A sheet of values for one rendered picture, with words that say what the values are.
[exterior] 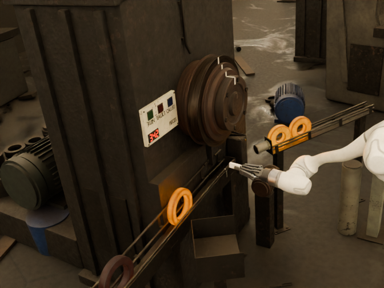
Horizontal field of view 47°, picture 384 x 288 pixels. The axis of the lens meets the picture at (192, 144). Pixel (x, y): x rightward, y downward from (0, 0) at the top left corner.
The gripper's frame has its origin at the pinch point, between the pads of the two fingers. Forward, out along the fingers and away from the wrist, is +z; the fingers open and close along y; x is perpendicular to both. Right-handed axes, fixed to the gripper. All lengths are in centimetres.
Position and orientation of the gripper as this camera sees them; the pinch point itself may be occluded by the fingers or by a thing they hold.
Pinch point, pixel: (235, 166)
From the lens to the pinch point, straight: 240.7
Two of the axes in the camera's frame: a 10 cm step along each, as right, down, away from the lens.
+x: -0.2, -8.7, -5.0
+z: -8.6, -2.4, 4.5
